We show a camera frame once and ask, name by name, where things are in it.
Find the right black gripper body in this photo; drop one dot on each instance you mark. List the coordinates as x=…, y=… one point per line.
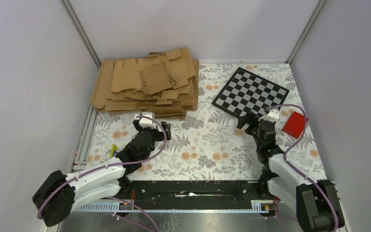
x=257, y=140

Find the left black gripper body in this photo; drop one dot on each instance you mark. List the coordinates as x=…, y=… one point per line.
x=156, y=135

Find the red paper box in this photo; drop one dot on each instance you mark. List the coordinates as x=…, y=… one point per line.
x=295, y=124

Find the stack of brown cardboard blanks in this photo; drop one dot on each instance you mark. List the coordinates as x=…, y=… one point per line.
x=164, y=83

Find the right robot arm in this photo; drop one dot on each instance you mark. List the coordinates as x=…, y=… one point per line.
x=315, y=202

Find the black white checkerboard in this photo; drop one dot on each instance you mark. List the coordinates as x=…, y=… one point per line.
x=247, y=92

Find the small yellow white object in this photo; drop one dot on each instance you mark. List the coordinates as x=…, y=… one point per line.
x=113, y=150

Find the floral patterned mat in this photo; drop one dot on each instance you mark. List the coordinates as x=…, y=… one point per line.
x=207, y=145

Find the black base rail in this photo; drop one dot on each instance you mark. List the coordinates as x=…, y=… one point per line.
x=236, y=195

